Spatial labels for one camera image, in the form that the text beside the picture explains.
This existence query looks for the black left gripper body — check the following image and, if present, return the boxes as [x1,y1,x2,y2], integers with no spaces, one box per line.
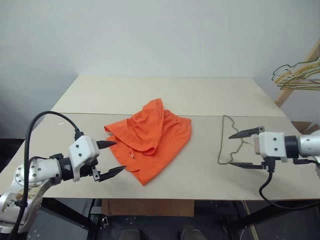
[73,156,102,183]

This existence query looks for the thin wooden stick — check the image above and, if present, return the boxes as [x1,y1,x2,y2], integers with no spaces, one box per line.
[243,200,260,240]

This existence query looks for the orange t-shirt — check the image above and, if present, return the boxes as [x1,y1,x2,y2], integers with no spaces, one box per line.
[103,98,193,187]

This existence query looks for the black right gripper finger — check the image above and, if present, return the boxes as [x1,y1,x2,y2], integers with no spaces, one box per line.
[228,126,265,140]
[229,161,263,170]

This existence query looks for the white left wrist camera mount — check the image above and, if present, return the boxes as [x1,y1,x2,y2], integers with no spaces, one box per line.
[68,135,101,182]

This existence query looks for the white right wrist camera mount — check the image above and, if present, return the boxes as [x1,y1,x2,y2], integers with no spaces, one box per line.
[253,131,288,163]

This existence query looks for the cardboard sheet under table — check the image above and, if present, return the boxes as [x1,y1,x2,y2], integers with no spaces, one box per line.
[107,199,196,218]

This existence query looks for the olive wire hanger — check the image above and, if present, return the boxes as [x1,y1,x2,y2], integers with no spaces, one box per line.
[216,114,256,166]

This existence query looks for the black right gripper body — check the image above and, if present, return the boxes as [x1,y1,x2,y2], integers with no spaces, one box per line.
[259,156,277,174]

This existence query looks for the black table frame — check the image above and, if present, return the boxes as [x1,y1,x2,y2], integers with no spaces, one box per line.
[39,198,320,240]

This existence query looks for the dark rounded shape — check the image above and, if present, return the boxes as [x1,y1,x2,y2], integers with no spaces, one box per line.
[179,225,201,240]
[119,229,141,240]

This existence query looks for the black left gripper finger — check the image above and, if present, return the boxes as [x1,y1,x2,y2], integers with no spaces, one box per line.
[96,140,118,151]
[99,165,127,182]

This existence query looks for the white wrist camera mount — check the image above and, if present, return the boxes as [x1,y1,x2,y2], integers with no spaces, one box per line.
[253,131,288,163]
[68,135,101,182]

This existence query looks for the brown cardboard box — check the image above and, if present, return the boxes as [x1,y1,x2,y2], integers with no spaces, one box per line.
[290,120,320,138]

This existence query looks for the hangers on wooden rack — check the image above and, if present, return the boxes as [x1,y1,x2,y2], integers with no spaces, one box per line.
[273,37,320,109]

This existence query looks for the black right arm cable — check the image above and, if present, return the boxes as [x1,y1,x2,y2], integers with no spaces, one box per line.
[259,157,320,210]

